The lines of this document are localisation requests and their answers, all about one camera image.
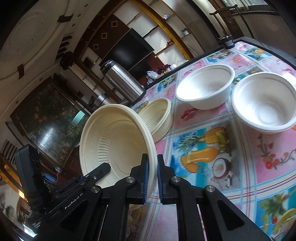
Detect beige ribbed bowl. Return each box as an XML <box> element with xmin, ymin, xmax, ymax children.
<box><xmin>139</xmin><ymin>98</ymin><xmax>173</xmax><ymax>143</ymax></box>
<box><xmin>79</xmin><ymin>104</ymin><xmax>158</xmax><ymax>198</ymax></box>

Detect large white paper bowl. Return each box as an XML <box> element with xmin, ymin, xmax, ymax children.
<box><xmin>175</xmin><ymin>64</ymin><xmax>235</xmax><ymax>110</ymax></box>

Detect small white paper bowl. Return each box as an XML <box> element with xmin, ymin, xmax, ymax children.
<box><xmin>231</xmin><ymin>72</ymin><xmax>295</xmax><ymax>135</ymax></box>

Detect colourful fruit print tablecloth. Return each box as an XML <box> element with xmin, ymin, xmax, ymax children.
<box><xmin>133</xmin><ymin>37</ymin><xmax>295</xmax><ymax>240</ymax></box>

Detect clear bottle mint lid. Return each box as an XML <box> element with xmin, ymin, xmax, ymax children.
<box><xmin>71</xmin><ymin>111</ymin><xmax>85</xmax><ymax>126</ymax></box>

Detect slim steel thermos flask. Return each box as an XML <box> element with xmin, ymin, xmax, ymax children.
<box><xmin>91</xmin><ymin>94</ymin><xmax>115</xmax><ymax>110</ymax></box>

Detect large steel thermos pot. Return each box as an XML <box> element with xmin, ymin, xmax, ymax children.
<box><xmin>100</xmin><ymin>60</ymin><xmax>146</xmax><ymax>104</ymax></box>

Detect white plastic bag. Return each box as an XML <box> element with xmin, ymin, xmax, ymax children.
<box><xmin>147</xmin><ymin>71</ymin><xmax>159</xmax><ymax>79</ymax></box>

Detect black flat screen television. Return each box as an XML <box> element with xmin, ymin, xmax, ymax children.
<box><xmin>99</xmin><ymin>28</ymin><xmax>154</xmax><ymax>71</ymax></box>

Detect small black ashtray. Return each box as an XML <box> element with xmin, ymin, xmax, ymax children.
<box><xmin>218</xmin><ymin>35</ymin><xmax>235</xmax><ymax>49</ymax></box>

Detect dark wooden chair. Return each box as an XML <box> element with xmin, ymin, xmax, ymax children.
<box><xmin>209</xmin><ymin>4</ymin><xmax>254</xmax><ymax>39</ymax></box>

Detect large floral wall painting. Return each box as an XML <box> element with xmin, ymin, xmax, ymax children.
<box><xmin>10</xmin><ymin>74</ymin><xmax>90</xmax><ymax>167</ymax></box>

